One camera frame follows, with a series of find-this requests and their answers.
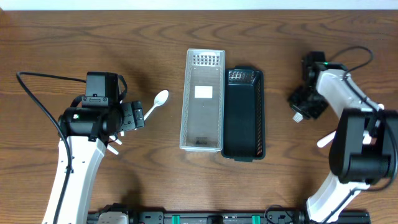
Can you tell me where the white plastic fork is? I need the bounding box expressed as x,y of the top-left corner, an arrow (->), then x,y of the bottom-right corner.
293,112 -> 303,123
317,131 -> 336,148

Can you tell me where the black plastic basket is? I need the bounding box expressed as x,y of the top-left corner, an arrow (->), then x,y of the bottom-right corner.
221,66 -> 266,162

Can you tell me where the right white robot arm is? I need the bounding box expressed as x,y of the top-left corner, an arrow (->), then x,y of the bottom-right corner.
289,62 -> 397,223

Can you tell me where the white plastic spoon left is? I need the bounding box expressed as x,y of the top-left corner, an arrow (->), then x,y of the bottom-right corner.
132,90 -> 169,130

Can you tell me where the clear plastic basket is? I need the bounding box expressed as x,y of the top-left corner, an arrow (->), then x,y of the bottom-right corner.
180,49 -> 225,152

